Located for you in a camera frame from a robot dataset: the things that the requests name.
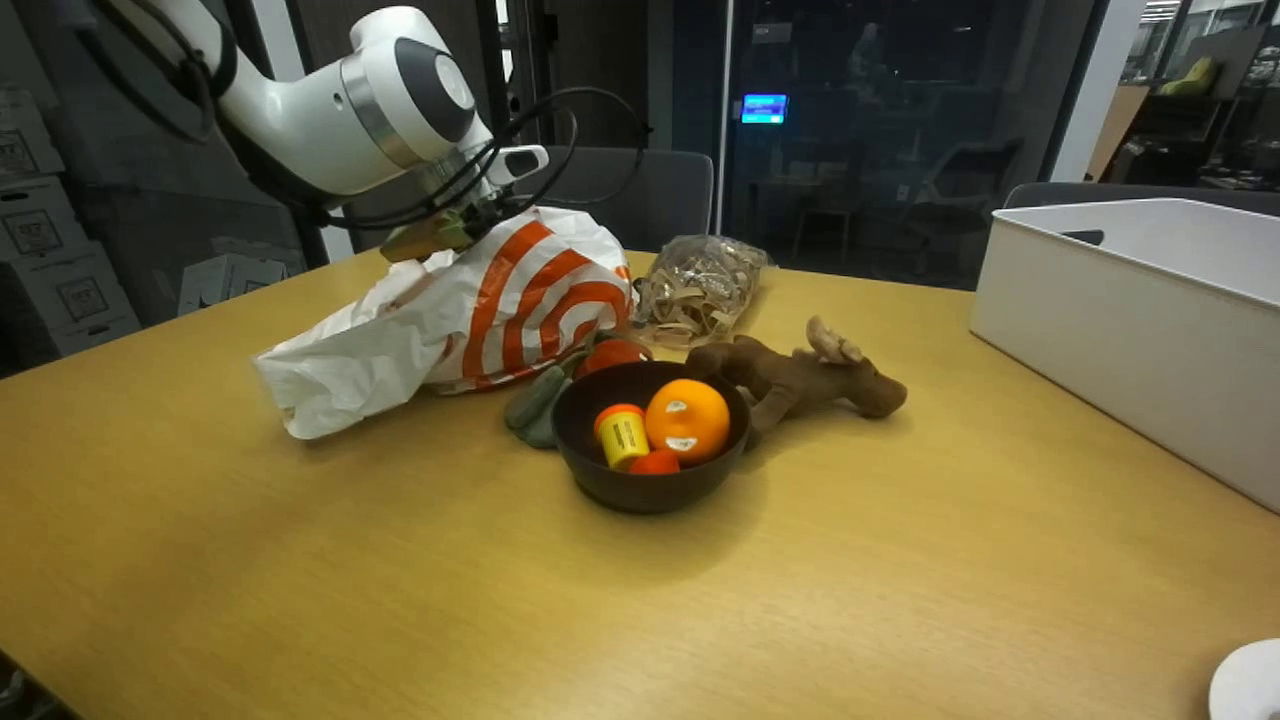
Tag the white plate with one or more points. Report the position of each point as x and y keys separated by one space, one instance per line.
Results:
x=1247 y=683

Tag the green red plush toy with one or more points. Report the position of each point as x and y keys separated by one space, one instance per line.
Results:
x=530 y=410

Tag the blue screen monitor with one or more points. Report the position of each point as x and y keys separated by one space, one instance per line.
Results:
x=764 y=111

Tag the black bowl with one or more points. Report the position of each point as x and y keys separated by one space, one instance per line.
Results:
x=642 y=495

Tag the white orange plastic bag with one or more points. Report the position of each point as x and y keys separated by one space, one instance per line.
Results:
x=503 y=309

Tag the orange fruit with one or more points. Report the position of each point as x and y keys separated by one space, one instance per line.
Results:
x=689 y=416

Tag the small red fruit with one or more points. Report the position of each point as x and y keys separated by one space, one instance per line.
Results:
x=659 y=463

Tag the white rectangular box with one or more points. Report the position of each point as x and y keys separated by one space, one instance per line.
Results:
x=1166 y=313

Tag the brown plush toy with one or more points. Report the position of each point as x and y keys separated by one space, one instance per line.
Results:
x=829 y=370

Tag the clear bag of nuts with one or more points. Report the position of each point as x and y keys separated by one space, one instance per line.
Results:
x=700 y=287

